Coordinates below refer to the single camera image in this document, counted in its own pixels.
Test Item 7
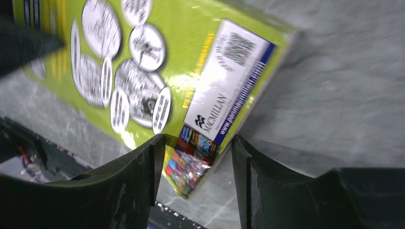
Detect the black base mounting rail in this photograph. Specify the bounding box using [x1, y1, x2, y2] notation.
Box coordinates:
[0, 117, 206, 229]

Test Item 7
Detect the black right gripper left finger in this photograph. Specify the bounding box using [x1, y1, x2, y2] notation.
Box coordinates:
[0, 134, 166, 229]

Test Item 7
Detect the lime green comic book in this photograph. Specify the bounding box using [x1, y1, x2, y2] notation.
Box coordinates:
[13, 0, 298, 198]

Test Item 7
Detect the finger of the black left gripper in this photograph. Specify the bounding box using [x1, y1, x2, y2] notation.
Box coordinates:
[0, 13, 64, 79]

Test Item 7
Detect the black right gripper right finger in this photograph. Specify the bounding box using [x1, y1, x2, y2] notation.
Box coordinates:
[231, 135, 405, 229]

